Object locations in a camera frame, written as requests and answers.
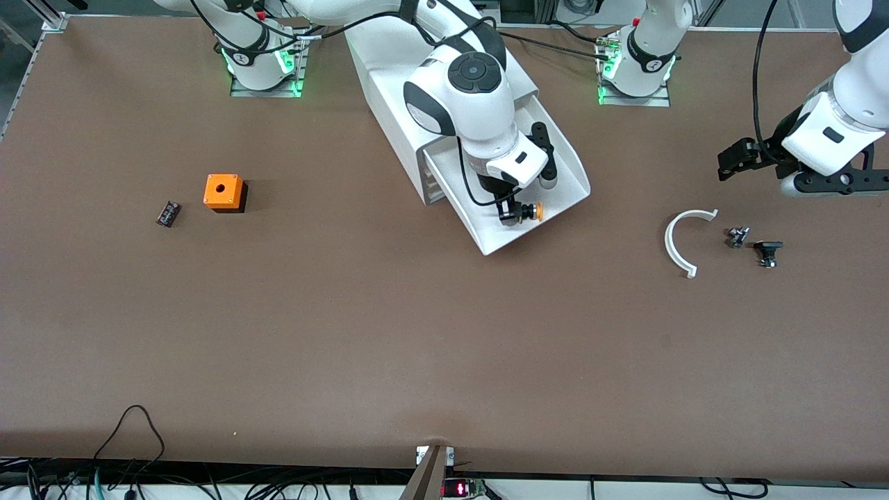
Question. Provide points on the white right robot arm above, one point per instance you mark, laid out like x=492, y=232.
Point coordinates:
x=472, y=104

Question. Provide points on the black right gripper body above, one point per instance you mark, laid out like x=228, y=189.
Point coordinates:
x=497, y=188

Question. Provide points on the grey camera mounting post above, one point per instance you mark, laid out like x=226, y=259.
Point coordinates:
x=427, y=476

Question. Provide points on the white drawer cabinet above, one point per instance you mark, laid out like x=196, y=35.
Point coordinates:
x=389, y=83

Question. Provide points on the circuit board with red light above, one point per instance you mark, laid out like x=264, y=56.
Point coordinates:
x=462, y=488

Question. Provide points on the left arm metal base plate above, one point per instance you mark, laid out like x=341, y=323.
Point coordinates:
x=635, y=101

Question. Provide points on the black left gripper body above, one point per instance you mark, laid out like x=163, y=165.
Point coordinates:
x=772, y=154

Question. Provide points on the white curved plastic arc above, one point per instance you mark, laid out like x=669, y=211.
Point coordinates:
x=670, y=243

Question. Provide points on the small grey metal part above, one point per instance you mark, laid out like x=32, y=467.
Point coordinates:
x=737, y=237

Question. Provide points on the small black flat-headed part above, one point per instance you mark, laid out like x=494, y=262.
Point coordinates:
x=767, y=250

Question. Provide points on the orange push button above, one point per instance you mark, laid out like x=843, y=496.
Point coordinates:
x=533, y=211

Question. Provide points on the white drawer with button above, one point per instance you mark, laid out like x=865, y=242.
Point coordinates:
x=493, y=232

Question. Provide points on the small black contact block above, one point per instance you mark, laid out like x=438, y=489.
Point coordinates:
x=168, y=214

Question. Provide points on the orange box with hole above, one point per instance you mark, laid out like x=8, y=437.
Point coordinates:
x=223, y=191

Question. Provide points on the white plain drawer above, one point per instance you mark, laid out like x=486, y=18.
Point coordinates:
x=437, y=198
x=436, y=189
x=434, y=179

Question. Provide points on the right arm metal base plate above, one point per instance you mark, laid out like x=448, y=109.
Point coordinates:
x=300, y=69

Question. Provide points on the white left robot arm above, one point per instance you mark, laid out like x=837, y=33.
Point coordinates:
x=653, y=42

